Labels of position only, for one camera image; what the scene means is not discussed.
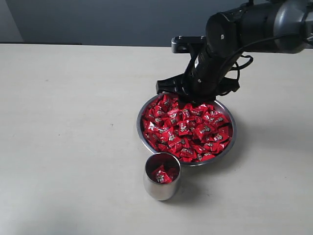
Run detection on steel bowl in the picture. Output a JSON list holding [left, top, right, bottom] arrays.
[[136, 91, 237, 167]]

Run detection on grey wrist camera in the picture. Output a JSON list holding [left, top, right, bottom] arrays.
[[171, 36, 206, 54]]

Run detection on red wrapped candies pile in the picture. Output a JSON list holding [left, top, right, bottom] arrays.
[[141, 94, 232, 163]]

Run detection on red candies in cup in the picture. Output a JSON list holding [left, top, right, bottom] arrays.
[[151, 165, 179, 184]]

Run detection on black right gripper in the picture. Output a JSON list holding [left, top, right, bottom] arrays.
[[156, 45, 240, 104]]

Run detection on steel cup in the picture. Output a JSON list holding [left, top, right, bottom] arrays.
[[143, 152, 181, 201]]

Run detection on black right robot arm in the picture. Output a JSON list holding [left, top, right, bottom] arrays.
[[156, 0, 313, 104]]

